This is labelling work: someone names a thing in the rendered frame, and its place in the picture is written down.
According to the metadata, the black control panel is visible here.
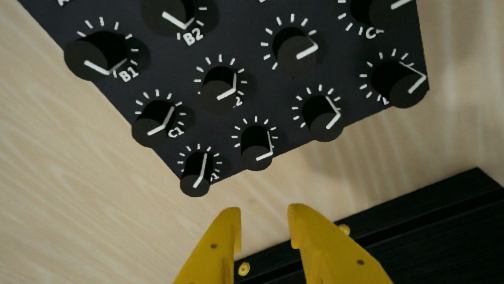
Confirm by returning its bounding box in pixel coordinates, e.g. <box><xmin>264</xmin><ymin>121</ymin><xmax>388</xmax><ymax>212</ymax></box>
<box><xmin>17</xmin><ymin>0</ymin><xmax>430</xmax><ymax>198</ymax></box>

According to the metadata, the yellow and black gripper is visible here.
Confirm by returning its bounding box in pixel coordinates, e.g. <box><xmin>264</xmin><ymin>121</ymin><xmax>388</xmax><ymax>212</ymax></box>
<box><xmin>172</xmin><ymin>203</ymin><xmax>393</xmax><ymax>284</ymax></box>

